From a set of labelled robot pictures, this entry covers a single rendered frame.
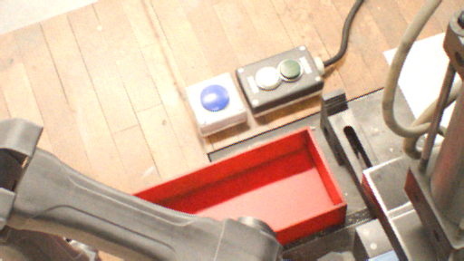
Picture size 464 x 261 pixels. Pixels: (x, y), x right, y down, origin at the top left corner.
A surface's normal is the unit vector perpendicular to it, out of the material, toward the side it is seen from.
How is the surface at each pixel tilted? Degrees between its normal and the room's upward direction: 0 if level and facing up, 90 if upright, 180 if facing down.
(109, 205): 26
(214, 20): 0
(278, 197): 0
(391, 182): 0
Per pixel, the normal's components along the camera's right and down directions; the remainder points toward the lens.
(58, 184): 0.37, -0.31
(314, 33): -0.06, -0.45
